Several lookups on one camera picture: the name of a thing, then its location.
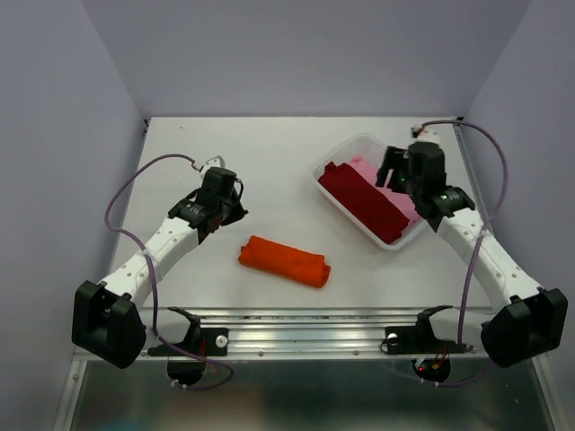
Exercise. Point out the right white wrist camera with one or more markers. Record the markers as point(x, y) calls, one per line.
point(420, 133)

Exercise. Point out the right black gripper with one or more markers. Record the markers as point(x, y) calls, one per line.
point(393, 156)

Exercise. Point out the orange t-shirt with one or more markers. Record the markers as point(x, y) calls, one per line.
point(281, 260)

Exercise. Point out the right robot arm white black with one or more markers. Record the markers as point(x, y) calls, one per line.
point(527, 320)

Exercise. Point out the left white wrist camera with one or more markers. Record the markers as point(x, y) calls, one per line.
point(216, 161)

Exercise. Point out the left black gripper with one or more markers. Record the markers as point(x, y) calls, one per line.
point(238, 213)

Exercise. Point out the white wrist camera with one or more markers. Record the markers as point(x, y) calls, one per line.
point(420, 133)
point(216, 161)

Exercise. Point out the white plastic basket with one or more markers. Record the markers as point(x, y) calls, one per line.
point(372, 150)

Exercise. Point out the pink rolled t-shirt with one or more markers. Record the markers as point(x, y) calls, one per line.
point(402, 202)

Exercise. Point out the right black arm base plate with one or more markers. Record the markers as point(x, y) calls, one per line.
point(411, 340)

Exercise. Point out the aluminium mounting rail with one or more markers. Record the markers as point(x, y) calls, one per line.
point(299, 334)

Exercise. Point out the dark red rolled t-shirt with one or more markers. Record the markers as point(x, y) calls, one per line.
point(363, 201)

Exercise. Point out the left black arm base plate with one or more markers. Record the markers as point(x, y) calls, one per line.
point(202, 341)

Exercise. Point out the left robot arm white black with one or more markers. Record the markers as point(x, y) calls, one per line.
point(106, 316)

